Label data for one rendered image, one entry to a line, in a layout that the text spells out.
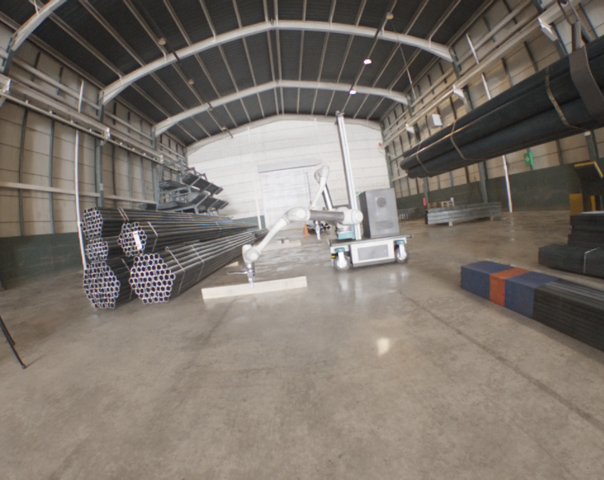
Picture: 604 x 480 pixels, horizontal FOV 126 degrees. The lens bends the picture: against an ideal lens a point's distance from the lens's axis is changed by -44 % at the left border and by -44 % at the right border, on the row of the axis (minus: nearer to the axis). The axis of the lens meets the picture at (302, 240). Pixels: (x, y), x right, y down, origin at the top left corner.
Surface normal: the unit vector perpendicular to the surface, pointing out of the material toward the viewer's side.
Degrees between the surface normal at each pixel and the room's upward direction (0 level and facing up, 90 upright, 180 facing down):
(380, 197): 90
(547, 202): 90
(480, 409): 0
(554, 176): 90
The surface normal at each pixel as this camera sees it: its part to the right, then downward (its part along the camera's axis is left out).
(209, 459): -0.13, -0.99
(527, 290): -0.99, 0.13
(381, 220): -0.07, 0.07
